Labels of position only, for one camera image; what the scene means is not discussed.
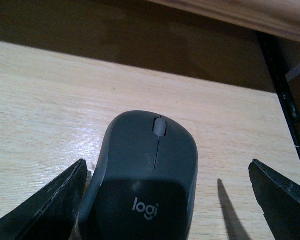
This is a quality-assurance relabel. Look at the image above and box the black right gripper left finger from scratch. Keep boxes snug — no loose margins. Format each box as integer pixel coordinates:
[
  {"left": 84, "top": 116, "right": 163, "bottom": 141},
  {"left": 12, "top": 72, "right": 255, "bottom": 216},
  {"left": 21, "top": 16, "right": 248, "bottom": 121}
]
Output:
[{"left": 0, "top": 159, "right": 88, "bottom": 240}]

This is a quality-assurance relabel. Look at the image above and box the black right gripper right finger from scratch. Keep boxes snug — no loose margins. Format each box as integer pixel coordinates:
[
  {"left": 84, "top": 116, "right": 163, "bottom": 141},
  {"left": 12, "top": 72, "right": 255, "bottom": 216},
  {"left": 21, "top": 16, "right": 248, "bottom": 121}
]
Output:
[{"left": 248, "top": 159, "right": 300, "bottom": 240}]

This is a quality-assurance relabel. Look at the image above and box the dark grey Logitech mouse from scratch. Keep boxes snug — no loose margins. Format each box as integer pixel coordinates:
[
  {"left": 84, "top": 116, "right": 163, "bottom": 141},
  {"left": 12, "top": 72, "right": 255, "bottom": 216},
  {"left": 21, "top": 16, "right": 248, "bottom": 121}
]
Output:
[{"left": 75, "top": 110, "right": 198, "bottom": 240}]

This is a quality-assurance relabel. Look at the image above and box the wooden desk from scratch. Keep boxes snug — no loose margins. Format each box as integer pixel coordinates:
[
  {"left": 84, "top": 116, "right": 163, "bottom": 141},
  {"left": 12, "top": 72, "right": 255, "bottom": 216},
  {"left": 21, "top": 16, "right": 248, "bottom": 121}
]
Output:
[{"left": 151, "top": 0, "right": 300, "bottom": 43}]

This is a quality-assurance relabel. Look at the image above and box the black tray slide rail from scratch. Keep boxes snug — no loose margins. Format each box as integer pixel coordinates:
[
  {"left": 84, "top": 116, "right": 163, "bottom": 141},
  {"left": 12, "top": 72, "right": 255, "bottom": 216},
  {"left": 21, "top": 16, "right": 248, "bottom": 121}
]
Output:
[{"left": 255, "top": 31, "right": 300, "bottom": 160}]

